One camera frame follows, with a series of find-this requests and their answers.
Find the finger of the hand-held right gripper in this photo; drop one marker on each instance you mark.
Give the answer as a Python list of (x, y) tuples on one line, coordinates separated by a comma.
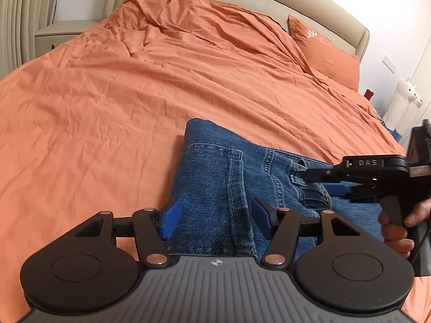
[(320, 175), (336, 190)]

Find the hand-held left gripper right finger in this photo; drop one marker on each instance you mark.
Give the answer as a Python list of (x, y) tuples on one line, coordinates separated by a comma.
[(264, 217)]

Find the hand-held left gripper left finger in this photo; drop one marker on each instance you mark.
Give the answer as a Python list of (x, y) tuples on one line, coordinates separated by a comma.
[(171, 218)]

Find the blue denim pants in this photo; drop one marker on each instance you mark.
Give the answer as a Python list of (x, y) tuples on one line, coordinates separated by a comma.
[(215, 175)]

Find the person's right hand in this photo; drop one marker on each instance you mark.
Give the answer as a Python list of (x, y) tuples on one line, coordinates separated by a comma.
[(397, 242)]

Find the white alpaca plush toy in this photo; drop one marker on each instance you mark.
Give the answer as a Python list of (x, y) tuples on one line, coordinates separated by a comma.
[(416, 114), (400, 104)]

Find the dark red cup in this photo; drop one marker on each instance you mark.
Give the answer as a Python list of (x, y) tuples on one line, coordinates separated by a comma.
[(369, 94)]

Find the orange pillow with white print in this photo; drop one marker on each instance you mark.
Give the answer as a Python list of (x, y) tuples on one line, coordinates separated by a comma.
[(323, 53)]

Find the orange duvet cover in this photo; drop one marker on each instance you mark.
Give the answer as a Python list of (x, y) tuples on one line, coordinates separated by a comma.
[(118, 91)]

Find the beige nightstand with drawer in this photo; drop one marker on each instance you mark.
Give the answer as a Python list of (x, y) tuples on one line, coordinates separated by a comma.
[(64, 35)]

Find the beige pleated curtain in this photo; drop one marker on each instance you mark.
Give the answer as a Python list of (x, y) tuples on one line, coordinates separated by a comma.
[(23, 16)]

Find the white wall switch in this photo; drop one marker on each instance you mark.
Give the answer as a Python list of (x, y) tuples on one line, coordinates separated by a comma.
[(390, 63)]

